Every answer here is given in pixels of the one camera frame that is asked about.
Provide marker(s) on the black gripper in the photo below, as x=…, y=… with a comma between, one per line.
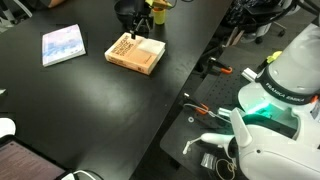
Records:
x=142, y=9

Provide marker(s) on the orange hardcover book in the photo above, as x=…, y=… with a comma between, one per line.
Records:
x=139, y=54

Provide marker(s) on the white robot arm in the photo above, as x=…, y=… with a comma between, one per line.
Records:
x=276, y=128

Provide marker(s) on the pale blue pink book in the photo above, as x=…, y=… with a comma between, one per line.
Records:
x=61, y=45

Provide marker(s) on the black bowl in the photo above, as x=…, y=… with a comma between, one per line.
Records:
x=125, y=10

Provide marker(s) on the stacked colourful plastic cups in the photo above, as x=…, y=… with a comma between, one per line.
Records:
x=159, y=15

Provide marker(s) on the black orange clamp upper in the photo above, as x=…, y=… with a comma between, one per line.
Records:
x=216, y=67

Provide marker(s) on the black orange clamp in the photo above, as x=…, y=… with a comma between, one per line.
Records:
x=196, y=105
x=216, y=67

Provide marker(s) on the black orange clamp lower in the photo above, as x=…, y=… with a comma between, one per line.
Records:
x=196, y=105

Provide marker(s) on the office chair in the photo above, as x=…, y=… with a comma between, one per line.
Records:
x=255, y=18

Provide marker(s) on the black perforated breadboard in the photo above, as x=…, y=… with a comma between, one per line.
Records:
x=216, y=91

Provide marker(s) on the small clear plastic bag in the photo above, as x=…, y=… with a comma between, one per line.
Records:
x=208, y=161

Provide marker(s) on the rubber band loop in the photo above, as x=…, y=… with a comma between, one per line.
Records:
x=225, y=169

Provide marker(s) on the white round object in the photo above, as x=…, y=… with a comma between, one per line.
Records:
x=7, y=127

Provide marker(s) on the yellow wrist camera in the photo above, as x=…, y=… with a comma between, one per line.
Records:
x=163, y=4

